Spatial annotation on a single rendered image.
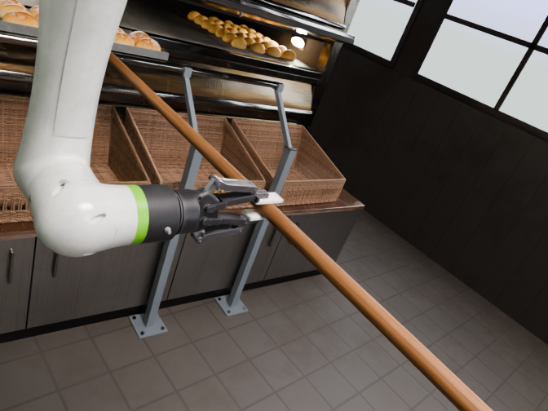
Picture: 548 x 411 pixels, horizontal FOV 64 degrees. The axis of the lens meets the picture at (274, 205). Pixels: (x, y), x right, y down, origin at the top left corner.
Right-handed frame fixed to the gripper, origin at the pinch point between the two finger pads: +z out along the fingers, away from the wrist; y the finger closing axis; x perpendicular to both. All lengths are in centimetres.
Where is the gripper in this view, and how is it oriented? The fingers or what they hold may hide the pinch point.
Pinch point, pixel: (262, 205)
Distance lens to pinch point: 85.6
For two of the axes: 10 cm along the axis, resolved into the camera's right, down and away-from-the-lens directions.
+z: 7.4, -0.5, 6.7
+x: 5.8, 5.4, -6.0
